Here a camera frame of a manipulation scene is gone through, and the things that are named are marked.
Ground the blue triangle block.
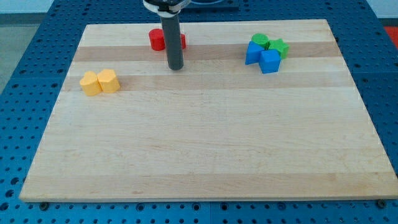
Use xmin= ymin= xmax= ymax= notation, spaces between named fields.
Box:
xmin=245 ymin=41 xmax=265 ymax=65

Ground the blue cube block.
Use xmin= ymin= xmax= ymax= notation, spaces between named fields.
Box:
xmin=259 ymin=49 xmax=281 ymax=74

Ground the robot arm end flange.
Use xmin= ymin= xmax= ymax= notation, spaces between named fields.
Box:
xmin=142 ymin=0 xmax=191 ymax=18

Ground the wooden board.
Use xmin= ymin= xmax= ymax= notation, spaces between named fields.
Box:
xmin=19 ymin=19 xmax=397 ymax=202

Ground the red block behind tool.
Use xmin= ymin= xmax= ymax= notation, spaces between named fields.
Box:
xmin=180 ymin=34 xmax=187 ymax=49

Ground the red cylinder block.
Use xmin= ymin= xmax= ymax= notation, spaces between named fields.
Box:
xmin=149 ymin=29 xmax=165 ymax=51

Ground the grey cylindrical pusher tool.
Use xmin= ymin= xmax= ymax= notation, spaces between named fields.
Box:
xmin=161 ymin=13 xmax=183 ymax=70

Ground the green cylinder block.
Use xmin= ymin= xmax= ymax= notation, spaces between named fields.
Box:
xmin=251 ymin=33 xmax=269 ymax=49

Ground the yellow hexagon block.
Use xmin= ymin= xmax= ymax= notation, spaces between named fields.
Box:
xmin=97 ymin=69 xmax=121 ymax=93

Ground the green star block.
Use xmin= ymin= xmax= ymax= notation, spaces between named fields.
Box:
xmin=268 ymin=39 xmax=290 ymax=59

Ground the yellow heart block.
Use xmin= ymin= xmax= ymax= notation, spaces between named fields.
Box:
xmin=79 ymin=71 xmax=102 ymax=96

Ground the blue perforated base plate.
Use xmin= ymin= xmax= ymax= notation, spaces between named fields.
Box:
xmin=1 ymin=1 xmax=397 ymax=223

